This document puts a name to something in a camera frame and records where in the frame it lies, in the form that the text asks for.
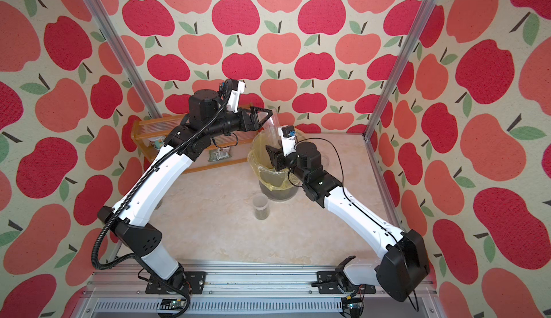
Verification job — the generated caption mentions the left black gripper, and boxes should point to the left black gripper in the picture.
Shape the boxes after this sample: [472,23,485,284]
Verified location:
[205,106,273,139]

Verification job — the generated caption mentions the tall clear jar with beans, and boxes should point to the tall clear jar with beans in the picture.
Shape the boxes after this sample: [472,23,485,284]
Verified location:
[263,114,281,147]

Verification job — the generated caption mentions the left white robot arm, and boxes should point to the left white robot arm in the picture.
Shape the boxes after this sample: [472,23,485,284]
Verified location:
[90,86,273,297]

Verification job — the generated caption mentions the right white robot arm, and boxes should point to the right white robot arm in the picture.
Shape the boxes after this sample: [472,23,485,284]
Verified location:
[265,141,430,302]

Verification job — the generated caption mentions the short clear jar with beans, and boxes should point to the short clear jar with beans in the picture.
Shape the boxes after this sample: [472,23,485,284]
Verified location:
[253,194,270,220]

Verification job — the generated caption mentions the grey bin with yellow bag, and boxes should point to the grey bin with yellow bag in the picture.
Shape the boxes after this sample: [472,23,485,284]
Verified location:
[248,130,298,202]

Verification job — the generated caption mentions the orange wooden shelf rack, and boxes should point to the orange wooden shelf rack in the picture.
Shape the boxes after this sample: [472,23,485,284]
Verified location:
[131,108,262,173]

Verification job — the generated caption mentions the green packet on shelf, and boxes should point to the green packet on shelf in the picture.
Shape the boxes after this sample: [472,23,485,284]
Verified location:
[208,147,231,162]

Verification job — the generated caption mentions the white printed cup on shelf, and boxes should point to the white printed cup on shelf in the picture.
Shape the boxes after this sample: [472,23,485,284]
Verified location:
[149,136,165,150]

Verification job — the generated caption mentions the small circuit board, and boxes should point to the small circuit board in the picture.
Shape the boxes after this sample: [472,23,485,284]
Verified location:
[159,299,187,311]

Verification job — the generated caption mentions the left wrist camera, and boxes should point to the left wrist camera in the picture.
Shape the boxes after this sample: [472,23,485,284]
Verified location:
[219,78,246,113]

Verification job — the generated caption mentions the left aluminium frame post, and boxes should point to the left aluminium frame post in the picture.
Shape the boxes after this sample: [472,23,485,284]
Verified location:
[83,0,162,119]

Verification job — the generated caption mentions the aluminium frame post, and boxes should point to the aluminium frame post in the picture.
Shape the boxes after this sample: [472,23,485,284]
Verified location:
[83,0,162,119]
[364,0,438,144]

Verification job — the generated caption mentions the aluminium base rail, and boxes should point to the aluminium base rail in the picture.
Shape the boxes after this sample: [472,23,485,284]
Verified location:
[69,261,445,317]

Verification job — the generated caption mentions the right aluminium frame post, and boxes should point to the right aluminium frame post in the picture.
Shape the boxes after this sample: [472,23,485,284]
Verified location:
[364,0,438,144]

